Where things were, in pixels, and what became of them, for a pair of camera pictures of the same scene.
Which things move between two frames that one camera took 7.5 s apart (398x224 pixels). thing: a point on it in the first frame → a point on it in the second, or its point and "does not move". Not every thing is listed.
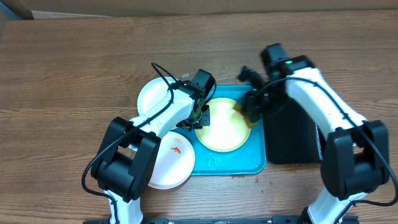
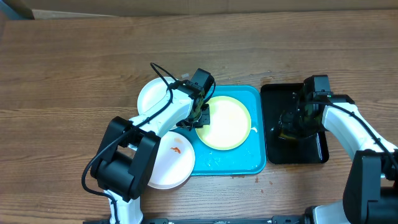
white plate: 152,91 does not move
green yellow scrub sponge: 250,120 → 288,134
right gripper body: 265,102 → 306,126
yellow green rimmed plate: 229,129 does not move
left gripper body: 198,121 does not move
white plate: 174,162 does not move
